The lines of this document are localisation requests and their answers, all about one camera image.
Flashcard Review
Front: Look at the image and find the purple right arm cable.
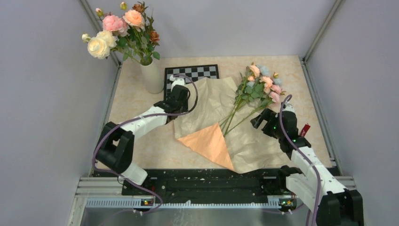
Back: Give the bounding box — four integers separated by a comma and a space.
278, 94, 322, 226

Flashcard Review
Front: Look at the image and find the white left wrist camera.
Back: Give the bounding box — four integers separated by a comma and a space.
169, 76, 185, 91

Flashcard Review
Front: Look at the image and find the black white checkerboard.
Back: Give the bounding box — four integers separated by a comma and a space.
164, 64, 220, 100

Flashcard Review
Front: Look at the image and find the white ceramic vase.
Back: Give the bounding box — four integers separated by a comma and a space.
140, 59, 164, 94

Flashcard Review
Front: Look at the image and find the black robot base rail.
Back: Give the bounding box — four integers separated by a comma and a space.
93, 166, 308, 205

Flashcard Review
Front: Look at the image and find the orange paper bouquet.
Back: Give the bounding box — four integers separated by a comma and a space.
174, 77, 292, 174

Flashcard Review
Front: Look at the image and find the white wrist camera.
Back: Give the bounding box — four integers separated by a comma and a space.
282, 103, 295, 114
169, 76, 185, 91

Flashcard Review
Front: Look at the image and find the pink blue flower bunch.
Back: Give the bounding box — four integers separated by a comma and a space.
220, 62, 286, 137

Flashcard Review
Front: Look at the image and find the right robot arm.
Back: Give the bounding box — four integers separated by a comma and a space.
250, 108, 365, 226

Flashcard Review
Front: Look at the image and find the dark red ribbon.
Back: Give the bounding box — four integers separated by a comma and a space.
300, 123, 311, 137

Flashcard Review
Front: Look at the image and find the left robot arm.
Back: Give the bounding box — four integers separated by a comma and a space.
94, 85, 190, 195

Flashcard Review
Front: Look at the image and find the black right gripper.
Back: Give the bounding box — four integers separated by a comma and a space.
251, 107, 284, 139

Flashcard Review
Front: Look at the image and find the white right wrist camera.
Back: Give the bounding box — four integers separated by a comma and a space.
282, 103, 295, 114

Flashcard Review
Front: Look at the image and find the flower bunch in vase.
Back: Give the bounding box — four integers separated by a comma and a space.
81, 1, 160, 66

